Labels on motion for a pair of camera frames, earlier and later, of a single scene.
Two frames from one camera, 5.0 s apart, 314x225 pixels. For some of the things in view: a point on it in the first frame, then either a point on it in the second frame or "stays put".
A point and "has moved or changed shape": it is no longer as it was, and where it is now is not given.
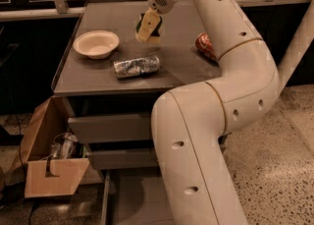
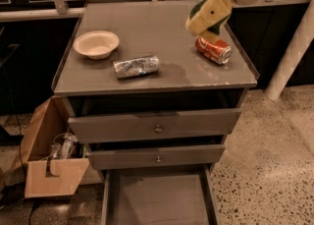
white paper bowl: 97,44 stays put
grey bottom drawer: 134,196 stays put
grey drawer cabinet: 111,81 stays put
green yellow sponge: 154,36 has moved or changed shape
